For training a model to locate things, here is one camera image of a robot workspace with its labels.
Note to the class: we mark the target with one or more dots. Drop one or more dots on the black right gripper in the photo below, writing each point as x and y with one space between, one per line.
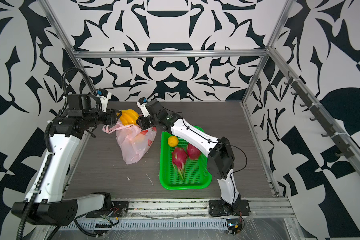
143 124

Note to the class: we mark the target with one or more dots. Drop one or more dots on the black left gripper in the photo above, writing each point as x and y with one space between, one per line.
111 116

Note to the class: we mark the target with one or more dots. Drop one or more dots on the round yellow orange fruit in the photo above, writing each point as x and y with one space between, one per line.
173 141

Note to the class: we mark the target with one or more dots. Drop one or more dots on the pink plastic bag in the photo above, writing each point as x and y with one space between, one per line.
133 141

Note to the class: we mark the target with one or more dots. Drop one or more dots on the red dragon fruit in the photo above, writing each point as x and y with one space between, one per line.
179 159
193 152

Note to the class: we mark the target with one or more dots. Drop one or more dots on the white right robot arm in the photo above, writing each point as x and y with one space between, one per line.
219 153

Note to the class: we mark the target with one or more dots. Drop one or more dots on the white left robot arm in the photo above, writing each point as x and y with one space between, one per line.
44 203

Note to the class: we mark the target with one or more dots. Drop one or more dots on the green plastic perforated basket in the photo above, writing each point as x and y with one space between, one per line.
196 173

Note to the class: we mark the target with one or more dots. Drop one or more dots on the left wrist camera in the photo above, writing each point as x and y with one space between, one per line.
104 97

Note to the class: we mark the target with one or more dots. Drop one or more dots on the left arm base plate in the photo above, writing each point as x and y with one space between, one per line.
117 209

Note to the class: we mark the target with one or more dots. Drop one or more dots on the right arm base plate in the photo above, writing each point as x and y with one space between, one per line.
219 208

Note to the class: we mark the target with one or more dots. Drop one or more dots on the white slotted cable duct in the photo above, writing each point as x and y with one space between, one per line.
156 224

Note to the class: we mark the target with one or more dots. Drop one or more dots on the aluminium frame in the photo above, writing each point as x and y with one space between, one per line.
242 50

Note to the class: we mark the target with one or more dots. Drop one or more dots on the grey hook rail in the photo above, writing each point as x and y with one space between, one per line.
322 116

